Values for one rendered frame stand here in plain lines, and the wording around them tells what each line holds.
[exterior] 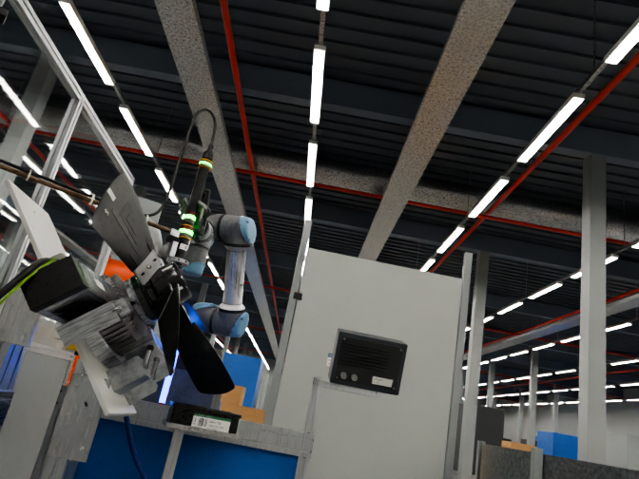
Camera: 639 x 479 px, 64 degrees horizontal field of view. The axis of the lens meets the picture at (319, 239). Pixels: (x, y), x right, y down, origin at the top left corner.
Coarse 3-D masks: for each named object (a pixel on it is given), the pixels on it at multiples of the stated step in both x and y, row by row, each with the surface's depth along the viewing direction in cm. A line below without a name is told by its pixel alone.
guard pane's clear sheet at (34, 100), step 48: (0, 48) 168; (0, 96) 173; (48, 96) 202; (0, 144) 178; (48, 144) 209; (96, 144) 252; (0, 192) 183; (48, 192) 217; (96, 192) 263; (0, 240) 189; (96, 240) 276; (0, 288) 195; (48, 336) 243
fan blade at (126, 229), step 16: (128, 192) 137; (96, 208) 123; (112, 208) 129; (128, 208) 136; (96, 224) 123; (112, 224) 129; (128, 224) 135; (144, 224) 141; (112, 240) 130; (128, 240) 135; (144, 240) 141; (128, 256) 136; (144, 256) 141
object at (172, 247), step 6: (168, 234) 162; (174, 234) 162; (168, 240) 162; (174, 240) 161; (168, 246) 163; (174, 246) 161; (168, 252) 161; (174, 252) 161; (168, 258) 160; (174, 258) 159; (180, 258) 160; (186, 264) 162
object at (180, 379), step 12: (180, 372) 211; (180, 384) 209; (192, 384) 210; (156, 396) 207; (168, 396) 208; (180, 396) 208; (192, 396) 208; (204, 396) 209; (216, 396) 219; (216, 408) 228
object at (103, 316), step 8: (104, 304) 118; (112, 304) 118; (88, 312) 117; (96, 312) 117; (104, 312) 118; (112, 312) 118; (72, 320) 116; (80, 320) 116; (88, 320) 117; (96, 320) 117; (104, 320) 118; (112, 320) 118; (56, 328) 115; (64, 328) 116; (72, 328) 116; (80, 328) 116; (88, 328) 117; (96, 328) 117; (104, 328) 118; (64, 336) 116; (72, 336) 116; (80, 336) 116; (64, 344) 115
